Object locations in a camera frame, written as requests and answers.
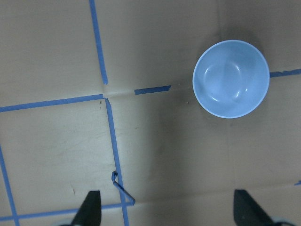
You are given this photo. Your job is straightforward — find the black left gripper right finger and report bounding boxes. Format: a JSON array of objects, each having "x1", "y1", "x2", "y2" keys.
[{"x1": 233, "y1": 189, "x2": 274, "y2": 226}]

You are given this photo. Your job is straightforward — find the blue bowl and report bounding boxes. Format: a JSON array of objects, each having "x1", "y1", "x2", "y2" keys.
[{"x1": 192, "y1": 40, "x2": 270, "y2": 119}]

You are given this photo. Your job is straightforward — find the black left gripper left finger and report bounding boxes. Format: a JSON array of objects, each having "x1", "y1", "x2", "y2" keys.
[{"x1": 71, "y1": 190, "x2": 102, "y2": 226}]

